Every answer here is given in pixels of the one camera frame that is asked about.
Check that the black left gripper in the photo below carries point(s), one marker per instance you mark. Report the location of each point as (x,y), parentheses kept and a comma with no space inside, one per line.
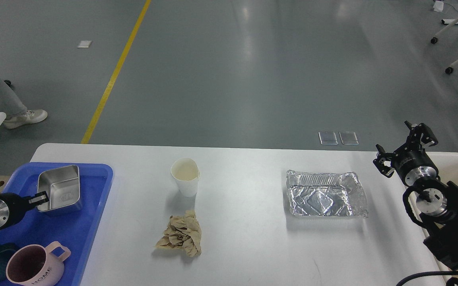
(13,207)

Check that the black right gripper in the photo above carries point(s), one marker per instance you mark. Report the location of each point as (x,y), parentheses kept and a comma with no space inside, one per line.
(410,161)

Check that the stainless steel rectangular container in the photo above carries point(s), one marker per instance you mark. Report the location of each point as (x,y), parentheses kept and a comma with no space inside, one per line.
(62,186)

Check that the pink HOME mug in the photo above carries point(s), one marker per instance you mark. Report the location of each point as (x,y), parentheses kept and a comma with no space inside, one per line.
(36,265)

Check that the aluminium foil tray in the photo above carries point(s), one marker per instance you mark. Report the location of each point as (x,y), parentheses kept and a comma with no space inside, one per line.
(333,195)

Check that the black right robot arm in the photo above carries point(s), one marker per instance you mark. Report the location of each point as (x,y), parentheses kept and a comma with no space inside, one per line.
(429,203)

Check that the blue plastic tray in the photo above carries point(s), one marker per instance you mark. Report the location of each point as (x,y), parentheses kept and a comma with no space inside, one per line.
(75,230)

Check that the right clear floor plate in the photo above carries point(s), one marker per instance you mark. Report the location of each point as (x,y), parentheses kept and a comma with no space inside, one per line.
(348,138)

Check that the clear floor plate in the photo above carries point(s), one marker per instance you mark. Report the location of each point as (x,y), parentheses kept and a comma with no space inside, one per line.
(328,138)
(348,138)

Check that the left clear floor plate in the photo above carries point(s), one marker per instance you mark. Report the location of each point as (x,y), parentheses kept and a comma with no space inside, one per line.
(328,138)

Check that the person in grey trousers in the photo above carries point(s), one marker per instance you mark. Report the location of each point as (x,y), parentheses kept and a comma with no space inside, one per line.
(17,114)

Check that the crumpled brown paper napkin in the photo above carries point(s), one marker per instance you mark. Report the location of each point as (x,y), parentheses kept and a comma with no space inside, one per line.
(184,233)

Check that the white paper cup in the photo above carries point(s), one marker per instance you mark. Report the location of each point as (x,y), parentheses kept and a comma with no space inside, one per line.
(186,173)

